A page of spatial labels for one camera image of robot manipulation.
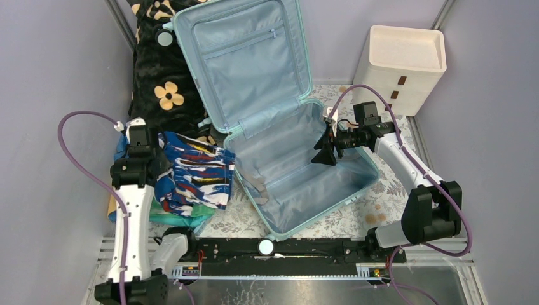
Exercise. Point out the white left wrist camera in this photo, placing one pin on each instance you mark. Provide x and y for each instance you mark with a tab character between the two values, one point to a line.
119	126

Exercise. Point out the white three-drawer storage cabinet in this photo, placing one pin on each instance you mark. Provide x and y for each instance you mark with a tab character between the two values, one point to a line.
403	65

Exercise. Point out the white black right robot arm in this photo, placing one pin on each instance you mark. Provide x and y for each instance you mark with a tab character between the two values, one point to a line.
430	212

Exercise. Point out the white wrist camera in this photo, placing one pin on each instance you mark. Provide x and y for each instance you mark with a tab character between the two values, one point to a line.
331	117
119	126

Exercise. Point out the dark blue item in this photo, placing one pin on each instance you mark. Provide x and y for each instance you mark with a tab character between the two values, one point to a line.
199	175

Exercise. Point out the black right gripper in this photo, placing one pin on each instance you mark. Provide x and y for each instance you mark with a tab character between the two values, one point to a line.
325	155

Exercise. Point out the blue yellow cloth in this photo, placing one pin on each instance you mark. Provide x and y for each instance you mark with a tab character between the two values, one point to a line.
120	152

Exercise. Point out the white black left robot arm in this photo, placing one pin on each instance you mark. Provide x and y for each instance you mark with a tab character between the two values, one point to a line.
135	276

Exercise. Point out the floral patterned floor mat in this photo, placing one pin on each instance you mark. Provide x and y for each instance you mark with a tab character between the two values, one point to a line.
383	203

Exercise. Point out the light blue ribbed suitcase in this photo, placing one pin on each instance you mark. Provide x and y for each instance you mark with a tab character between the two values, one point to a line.
249	62

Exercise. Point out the black floral plush blanket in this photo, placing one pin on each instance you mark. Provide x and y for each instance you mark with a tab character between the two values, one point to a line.
164	93

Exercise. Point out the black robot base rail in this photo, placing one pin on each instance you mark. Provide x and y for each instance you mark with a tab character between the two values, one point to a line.
294	258

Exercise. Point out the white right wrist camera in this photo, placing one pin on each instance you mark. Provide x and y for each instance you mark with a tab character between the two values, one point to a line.
331	117

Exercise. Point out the teal cloth bottom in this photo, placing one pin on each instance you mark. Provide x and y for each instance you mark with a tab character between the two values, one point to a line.
201	214

